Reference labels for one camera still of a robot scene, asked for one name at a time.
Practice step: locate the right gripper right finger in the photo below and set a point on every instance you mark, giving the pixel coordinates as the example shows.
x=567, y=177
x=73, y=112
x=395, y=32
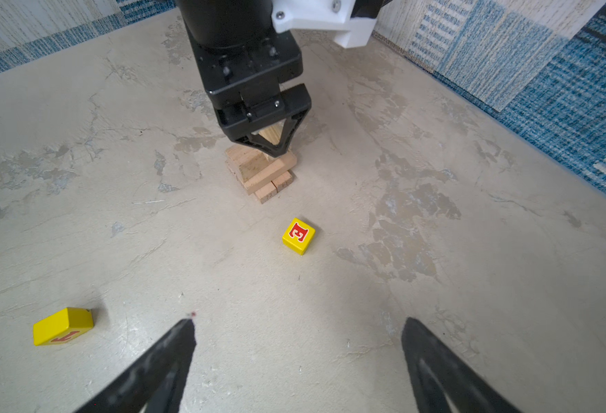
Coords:
x=440, y=379

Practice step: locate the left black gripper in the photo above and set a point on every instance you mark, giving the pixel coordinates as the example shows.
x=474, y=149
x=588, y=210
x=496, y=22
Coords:
x=244, y=87

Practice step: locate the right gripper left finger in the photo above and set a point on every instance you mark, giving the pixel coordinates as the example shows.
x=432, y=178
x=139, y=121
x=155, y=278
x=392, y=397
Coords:
x=155, y=382

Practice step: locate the light wood block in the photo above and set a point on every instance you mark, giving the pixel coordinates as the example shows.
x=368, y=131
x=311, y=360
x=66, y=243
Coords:
x=272, y=133

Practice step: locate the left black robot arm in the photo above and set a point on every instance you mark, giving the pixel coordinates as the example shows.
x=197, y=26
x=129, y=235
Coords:
x=221, y=25

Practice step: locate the small yellow block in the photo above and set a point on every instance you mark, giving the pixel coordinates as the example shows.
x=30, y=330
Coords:
x=63, y=326

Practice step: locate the yellow letter cube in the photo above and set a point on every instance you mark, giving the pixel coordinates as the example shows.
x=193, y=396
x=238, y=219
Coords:
x=298, y=236

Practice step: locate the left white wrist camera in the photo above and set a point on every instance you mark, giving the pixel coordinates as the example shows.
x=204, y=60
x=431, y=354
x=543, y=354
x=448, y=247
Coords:
x=353, y=21

